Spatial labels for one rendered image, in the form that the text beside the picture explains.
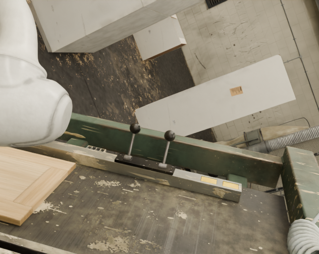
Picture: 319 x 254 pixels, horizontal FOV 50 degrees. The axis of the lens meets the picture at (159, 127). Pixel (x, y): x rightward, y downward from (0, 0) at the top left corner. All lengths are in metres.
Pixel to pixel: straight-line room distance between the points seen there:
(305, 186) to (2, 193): 0.87
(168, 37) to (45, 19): 2.70
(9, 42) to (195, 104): 4.09
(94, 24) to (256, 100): 2.23
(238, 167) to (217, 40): 7.68
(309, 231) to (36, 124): 0.53
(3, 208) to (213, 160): 0.75
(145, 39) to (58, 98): 5.47
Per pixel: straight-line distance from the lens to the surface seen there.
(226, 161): 1.33
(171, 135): 1.11
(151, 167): 1.12
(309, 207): 1.03
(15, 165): 1.17
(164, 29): 5.86
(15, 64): 0.52
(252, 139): 6.53
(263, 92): 4.46
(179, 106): 4.61
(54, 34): 3.55
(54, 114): 0.50
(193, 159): 1.34
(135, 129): 1.13
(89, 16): 3.37
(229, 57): 8.88
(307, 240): 0.72
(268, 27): 8.85
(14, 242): 0.81
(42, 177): 1.10
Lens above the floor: 1.91
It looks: 20 degrees down
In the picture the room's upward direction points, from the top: 70 degrees clockwise
